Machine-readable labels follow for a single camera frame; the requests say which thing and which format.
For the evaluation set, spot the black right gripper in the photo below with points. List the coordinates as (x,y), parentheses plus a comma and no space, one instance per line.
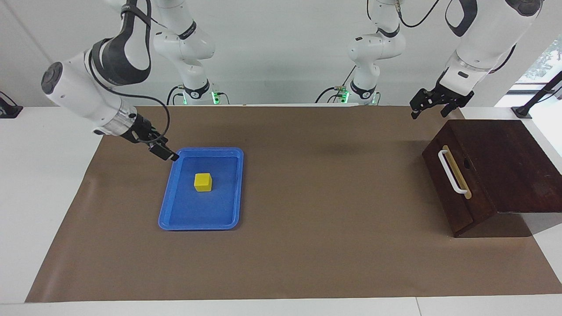
(138,129)

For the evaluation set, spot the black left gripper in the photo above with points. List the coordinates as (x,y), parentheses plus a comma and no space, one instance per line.
(454,96)

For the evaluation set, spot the yellow cube block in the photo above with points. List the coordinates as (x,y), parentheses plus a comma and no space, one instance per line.
(203,182)

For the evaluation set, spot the dark wooden drawer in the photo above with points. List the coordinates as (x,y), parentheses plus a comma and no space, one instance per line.
(478,188)

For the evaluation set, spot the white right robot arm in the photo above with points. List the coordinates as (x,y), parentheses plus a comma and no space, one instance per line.
(74,92)

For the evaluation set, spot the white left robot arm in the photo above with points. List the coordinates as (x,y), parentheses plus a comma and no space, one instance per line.
(487,39)

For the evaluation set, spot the dark wooden drawer cabinet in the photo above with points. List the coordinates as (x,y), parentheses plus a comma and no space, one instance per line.
(518,166)

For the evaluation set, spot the blue plastic tray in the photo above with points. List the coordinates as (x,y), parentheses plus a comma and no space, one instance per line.
(202,210)

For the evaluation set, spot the black angled pole stand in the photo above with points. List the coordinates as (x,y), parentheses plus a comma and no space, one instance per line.
(522,112)

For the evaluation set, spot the bright window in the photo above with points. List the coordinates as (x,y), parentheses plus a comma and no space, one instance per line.
(546,57)

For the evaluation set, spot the black table clamp stand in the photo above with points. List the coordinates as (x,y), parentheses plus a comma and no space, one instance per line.
(8,109)

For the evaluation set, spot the brown paper table mat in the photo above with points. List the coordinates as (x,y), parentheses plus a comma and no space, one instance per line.
(307,219)

